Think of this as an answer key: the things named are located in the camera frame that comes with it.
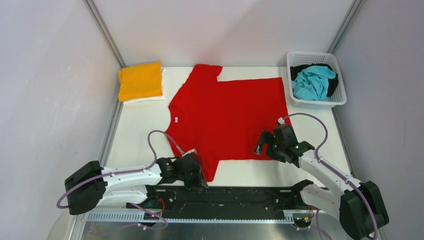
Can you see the controller board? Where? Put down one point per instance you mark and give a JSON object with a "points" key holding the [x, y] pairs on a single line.
{"points": [[302, 222], [150, 217]]}

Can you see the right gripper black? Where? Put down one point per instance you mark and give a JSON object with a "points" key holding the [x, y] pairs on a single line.
{"points": [[266, 137]]}

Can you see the black t-shirt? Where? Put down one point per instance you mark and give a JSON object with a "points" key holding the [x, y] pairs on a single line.
{"points": [[333, 84]]}

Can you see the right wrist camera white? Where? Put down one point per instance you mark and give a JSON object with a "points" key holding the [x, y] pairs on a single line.
{"points": [[281, 121]]}

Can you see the folded white t-shirt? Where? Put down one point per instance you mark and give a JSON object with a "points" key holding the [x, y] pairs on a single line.
{"points": [[155, 97]]}

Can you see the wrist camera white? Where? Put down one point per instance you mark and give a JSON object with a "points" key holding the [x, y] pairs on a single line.
{"points": [[190, 152], [281, 121]]}

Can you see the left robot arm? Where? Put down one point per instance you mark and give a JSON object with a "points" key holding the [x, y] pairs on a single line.
{"points": [[93, 185]]}

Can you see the aluminium frame rail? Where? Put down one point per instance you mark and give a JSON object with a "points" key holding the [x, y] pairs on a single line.
{"points": [[131, 213]]}

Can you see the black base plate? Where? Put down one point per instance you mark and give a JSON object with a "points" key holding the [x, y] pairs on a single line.
{"points": [[224, 202]]}

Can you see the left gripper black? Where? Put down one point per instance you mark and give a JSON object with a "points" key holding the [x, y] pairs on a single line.
{"points": [[199, 177]]}

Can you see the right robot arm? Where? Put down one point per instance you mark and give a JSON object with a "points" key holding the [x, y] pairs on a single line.
{"points": [[358, 205]]}

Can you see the light blue t-shirt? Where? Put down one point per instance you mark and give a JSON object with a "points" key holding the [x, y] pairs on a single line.
{"points": [[313, 82]]}

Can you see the folded orange t-shirt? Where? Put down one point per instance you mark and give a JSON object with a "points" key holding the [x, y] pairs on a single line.
{"points": [[140, 81]]}

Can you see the left controller board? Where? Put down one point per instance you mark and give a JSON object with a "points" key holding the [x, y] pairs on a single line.
{"points": [[150, 217]]}

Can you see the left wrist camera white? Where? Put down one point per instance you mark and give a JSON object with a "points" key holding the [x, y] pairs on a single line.
{"points": [[190, 152]]}

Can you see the red t-shirt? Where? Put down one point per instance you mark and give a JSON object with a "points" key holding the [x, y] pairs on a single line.
{"points": [[223, 120]]}

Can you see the right controller board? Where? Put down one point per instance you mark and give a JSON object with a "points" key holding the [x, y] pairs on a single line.
{"points": [[302, 222]]}

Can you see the white plastic basket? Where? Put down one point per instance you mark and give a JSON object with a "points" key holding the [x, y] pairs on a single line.
{"points": [[298, 58]]}

